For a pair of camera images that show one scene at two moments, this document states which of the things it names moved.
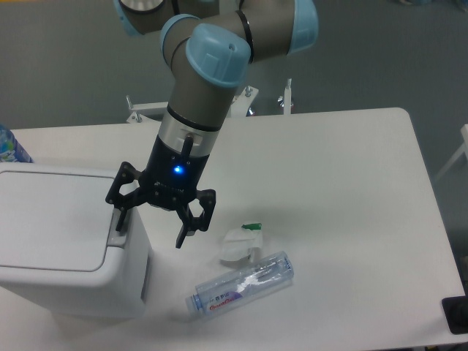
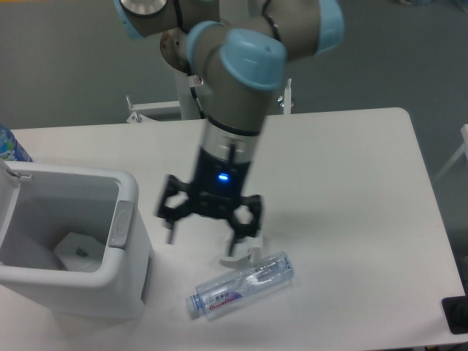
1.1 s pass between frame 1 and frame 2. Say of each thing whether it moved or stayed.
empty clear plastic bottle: stayed
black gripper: moved
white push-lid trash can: moved
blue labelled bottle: stayed
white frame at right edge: stayed
